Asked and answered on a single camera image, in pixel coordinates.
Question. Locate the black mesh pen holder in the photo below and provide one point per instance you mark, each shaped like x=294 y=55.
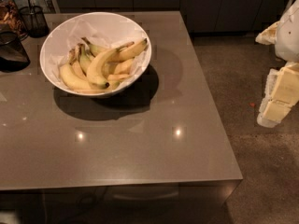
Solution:
x=34 y=20

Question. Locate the dark glass jar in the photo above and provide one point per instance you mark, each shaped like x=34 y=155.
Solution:
x=10 y=16

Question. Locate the small middle yellow banana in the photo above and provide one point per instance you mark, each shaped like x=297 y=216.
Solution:
x=123 y=67

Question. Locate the green-tipped back banana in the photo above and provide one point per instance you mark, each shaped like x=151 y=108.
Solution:
x=93 y=50

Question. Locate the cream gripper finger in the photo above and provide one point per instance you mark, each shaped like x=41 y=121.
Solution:
x=281 y=94
x=268 y=36

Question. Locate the top right yellow banana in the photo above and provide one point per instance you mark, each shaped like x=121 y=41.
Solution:
x=130 y=52

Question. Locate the greenish upright banana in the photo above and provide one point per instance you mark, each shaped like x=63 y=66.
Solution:
x=83 y=59

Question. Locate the dark cabinet row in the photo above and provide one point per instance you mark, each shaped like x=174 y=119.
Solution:
x=200 y=16

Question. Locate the white bowl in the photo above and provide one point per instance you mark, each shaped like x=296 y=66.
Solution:
x=62 y=31

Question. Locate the left lying yellow banana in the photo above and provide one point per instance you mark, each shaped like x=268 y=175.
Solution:
x=71 y=80

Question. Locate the dark pitcher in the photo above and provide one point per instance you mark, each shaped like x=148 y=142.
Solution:
x=13 y=56

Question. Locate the large front yellow banana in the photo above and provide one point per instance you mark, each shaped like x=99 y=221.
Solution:
x=94 y=72

